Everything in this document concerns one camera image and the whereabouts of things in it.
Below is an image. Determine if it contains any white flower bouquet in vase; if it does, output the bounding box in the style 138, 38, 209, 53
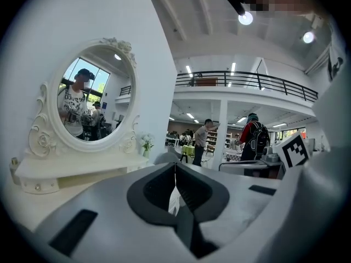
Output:
140, 131, 156, 159

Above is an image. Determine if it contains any small gold-trimmed jar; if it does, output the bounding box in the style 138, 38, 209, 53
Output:
9, 157, 20, 174

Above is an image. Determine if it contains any cream ornate dressing table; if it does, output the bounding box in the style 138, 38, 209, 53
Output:
2, 146, 154, 232

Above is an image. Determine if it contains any black balcony railing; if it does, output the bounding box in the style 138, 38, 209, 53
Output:
175, 70, 319, 103

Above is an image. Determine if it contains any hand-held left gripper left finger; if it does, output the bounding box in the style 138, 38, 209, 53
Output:
34, 162, 193, 263

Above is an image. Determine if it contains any white pillar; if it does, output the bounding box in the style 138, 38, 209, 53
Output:
210, 99, 229, 171

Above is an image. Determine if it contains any black head-worn camera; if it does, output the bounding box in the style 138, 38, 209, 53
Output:
224, 0, 247, 16

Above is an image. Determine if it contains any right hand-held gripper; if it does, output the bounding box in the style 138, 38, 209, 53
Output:
218, 131, 312, 179

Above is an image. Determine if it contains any oval mirror ornate white frame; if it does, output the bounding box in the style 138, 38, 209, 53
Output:
27, 37, 141, 159

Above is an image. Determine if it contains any green covered table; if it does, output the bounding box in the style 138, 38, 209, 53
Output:
180, 144, 196, 163

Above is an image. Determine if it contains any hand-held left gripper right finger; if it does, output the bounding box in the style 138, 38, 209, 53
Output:
175, 162, 282, 248

